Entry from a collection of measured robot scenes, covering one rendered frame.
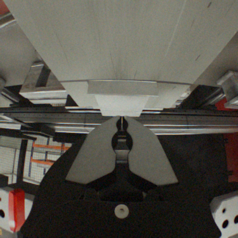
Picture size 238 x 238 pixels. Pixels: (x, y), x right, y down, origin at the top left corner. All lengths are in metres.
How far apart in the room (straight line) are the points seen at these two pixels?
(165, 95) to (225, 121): 0.56
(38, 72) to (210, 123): 0.69
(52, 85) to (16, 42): 0.14
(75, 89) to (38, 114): 0.47
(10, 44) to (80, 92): 0.23
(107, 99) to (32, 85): 0.19
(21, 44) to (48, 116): 0.35
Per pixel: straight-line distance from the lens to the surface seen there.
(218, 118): 0.68
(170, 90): 0.18
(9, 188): 0.30
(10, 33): 0.33
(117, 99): 0.18
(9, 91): 0.71
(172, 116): 0.53
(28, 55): 0.35
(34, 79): 0.32
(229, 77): 0.43
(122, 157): 0.21
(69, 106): 0.24
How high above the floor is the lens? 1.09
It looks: 19 degrees down
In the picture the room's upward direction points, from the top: 179 degrees counter-clockwise
